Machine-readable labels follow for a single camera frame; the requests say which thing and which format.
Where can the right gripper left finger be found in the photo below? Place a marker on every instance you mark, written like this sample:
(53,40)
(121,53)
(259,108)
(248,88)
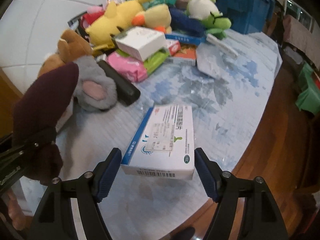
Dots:
(53,218)

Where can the maroon knit beanie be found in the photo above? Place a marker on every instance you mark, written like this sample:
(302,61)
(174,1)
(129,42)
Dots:
(41,108)

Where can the blue white medicine box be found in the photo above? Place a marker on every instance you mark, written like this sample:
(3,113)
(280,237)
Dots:
(163,145)

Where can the left hand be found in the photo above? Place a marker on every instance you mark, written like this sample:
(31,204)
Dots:
(15,212)

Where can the grey mouse plush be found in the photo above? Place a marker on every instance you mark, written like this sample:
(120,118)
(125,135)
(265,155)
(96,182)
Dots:
(94,90)

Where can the brown bear plush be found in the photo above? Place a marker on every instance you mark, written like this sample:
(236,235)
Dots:
(70,47)

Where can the black remote case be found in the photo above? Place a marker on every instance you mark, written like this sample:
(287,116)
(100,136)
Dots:
(127,92)

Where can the pink wipes pack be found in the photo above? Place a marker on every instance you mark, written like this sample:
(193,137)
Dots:
(128,67)

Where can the yellow Pikachu plush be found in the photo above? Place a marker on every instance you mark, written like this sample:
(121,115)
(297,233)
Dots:
(115,19)

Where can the green wipes pack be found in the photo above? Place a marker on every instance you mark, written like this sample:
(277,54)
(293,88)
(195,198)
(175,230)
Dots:
(153,62)

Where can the white green medicine box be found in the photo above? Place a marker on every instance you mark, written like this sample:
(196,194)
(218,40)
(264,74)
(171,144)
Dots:
(140,43)

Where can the orange medicine box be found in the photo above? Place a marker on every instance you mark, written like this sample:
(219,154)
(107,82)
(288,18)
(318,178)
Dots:
(186,56)

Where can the red white medicine box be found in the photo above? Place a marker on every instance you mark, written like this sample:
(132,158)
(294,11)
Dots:
(107,2)

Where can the blue long box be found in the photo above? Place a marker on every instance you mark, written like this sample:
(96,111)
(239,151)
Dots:
(185,39)

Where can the yellow duck plush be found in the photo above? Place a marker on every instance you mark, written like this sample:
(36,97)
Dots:
(156,18)

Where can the blue storage crate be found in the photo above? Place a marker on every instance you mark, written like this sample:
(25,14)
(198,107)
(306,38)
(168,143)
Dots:
(248,16)

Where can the green white bird plush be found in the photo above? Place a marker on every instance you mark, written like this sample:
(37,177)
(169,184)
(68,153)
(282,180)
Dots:
(213,20)

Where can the black picture frame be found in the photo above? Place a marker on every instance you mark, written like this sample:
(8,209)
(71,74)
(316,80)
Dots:
(76,24)

